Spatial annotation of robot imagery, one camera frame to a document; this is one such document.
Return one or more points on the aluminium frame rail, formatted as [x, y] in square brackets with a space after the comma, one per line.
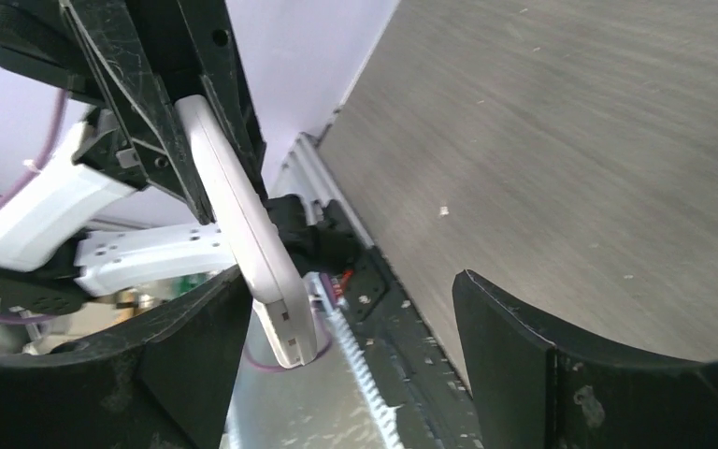
[332, 402]

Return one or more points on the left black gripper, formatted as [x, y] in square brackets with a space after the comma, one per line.
[36, 43]

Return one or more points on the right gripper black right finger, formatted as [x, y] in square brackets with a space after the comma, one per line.
[538, 381]

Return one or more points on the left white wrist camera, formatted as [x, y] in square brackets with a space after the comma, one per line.
[55, 204]

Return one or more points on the white remote control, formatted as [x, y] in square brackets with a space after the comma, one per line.
[281, 300]

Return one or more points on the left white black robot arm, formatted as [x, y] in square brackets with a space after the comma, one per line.
[148, 235]

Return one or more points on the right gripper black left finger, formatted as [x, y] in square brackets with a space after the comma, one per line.
[163, 379]

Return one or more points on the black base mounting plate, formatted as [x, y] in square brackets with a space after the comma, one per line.
[412, 389]

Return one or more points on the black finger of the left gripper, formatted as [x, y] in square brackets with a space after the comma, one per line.
[225, 85]

